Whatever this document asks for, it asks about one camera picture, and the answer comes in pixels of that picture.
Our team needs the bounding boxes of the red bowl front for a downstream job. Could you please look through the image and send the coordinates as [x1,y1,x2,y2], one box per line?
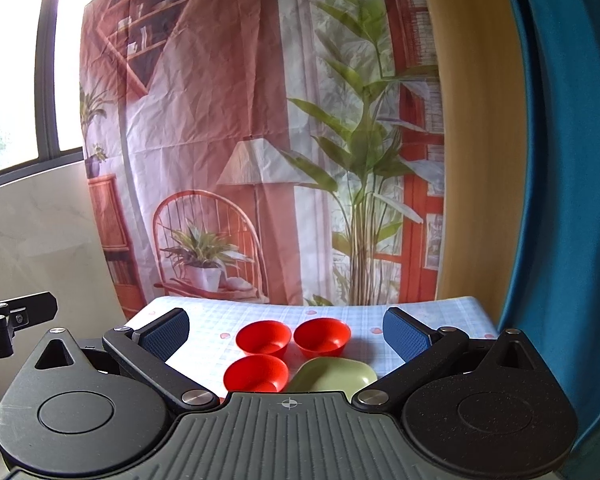
[223,354,289,392]

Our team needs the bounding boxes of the red bowl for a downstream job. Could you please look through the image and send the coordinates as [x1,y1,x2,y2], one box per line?
[294,318,351,359]
[235,320,291,359]
[223,354,289,392]

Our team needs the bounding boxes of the blue plaid tablecloth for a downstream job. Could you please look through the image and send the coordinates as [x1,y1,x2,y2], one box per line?
[122,294,499,401]

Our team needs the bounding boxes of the green plate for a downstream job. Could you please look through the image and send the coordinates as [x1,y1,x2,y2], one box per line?
[285,356,377,401]

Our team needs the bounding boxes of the red bowl back right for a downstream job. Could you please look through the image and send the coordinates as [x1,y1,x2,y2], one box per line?
[294,318,351,359]

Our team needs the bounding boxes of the red bowl back left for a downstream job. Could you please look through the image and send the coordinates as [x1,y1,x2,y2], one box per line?
[235,320,291,359]

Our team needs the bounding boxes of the blue curtain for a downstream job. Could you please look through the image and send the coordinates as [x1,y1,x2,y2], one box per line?
[501,0,600,460]

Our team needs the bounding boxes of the printed backdrop cloth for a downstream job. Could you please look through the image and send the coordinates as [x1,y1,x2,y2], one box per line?
[80,0,444,316]

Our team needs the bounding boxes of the window frame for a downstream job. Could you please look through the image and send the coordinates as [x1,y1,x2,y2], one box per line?
[0,0,83,186]

